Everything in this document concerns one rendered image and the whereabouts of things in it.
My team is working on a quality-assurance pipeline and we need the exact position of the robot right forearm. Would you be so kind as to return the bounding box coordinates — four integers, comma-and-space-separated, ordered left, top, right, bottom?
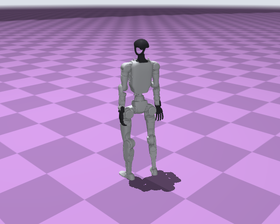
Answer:
153, 85, 160, 105

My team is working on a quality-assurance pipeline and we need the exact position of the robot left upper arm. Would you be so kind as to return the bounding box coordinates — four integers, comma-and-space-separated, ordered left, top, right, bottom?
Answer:
120, 62, 132, 91

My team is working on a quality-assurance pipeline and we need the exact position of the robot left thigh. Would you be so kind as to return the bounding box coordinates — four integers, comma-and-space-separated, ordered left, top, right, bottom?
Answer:
120, 105, 135, 149

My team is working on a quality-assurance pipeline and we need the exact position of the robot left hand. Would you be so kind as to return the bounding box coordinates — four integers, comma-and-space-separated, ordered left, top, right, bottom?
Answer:
118, 106, 127, 126

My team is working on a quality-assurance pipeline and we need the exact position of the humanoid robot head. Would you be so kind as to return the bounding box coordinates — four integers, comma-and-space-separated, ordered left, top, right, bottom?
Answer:
134, 39, 149, 63

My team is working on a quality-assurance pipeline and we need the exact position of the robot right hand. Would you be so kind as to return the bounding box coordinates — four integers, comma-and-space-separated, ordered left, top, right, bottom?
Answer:
155, 101, 163, 121

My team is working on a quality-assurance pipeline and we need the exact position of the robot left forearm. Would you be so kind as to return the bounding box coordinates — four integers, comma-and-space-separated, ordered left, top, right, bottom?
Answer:
118, 84, 126, 110

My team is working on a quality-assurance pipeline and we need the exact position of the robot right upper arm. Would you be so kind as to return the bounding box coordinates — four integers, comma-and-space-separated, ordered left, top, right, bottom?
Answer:
151, 61, 160, 88

